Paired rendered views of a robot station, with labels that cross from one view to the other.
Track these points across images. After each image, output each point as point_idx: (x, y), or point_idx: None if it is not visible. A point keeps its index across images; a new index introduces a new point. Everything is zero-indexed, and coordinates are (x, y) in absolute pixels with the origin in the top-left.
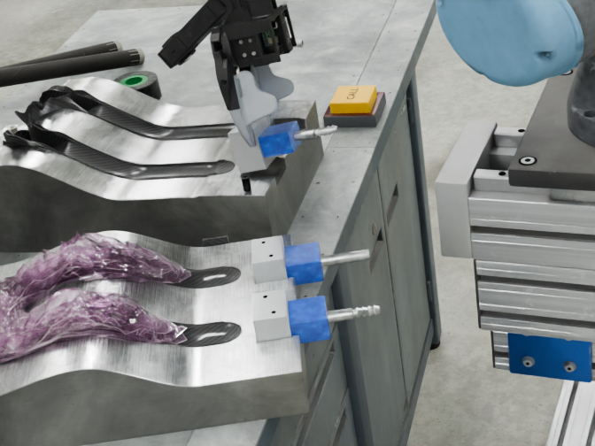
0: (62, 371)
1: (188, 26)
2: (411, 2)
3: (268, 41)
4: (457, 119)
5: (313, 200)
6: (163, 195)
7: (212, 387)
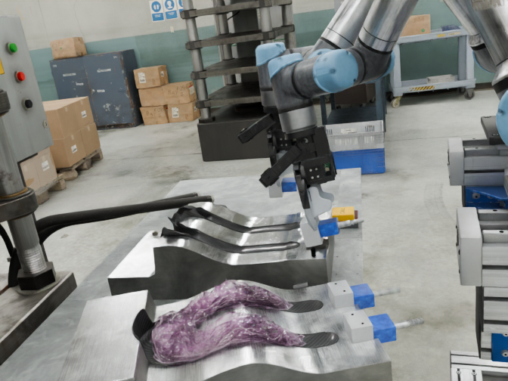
0: (238, 364)
1: (278, 162)
2: (348, 171)
3: (326, 169)
4: None
5: (339, 265)
6: (261, 261)
7: (334, 373)
